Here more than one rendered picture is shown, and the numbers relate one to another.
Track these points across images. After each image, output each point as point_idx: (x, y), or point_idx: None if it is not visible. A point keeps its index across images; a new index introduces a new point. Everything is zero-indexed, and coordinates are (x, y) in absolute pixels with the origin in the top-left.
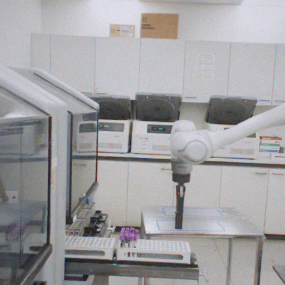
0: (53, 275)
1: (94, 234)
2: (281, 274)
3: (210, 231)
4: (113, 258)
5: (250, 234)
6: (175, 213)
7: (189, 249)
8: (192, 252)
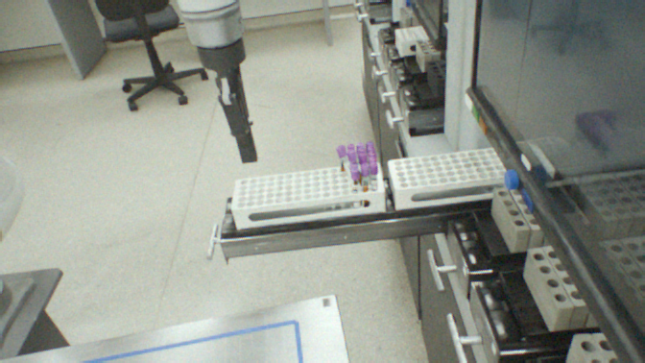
0: (453, 114)
1: (482, 260)
2: (24, 328)
3: (131, 350)
4: (388, 182)
5: (9, 358)
6: (250, 133)
7: (235, 186)
8: (225, 229)
